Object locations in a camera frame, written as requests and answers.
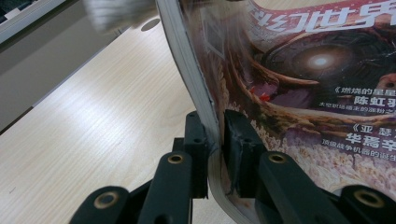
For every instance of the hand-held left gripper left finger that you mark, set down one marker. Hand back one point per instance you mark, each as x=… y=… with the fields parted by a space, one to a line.
x=197 y=146

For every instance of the white waffle cloth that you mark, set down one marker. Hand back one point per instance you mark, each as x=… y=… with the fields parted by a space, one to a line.
x=121 y=14

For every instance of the magazine with reddish cover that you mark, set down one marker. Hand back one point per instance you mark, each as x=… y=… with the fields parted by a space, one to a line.
x=311 y=77

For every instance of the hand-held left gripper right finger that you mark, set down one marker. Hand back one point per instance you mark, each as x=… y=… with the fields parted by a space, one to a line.
x=241 y=152

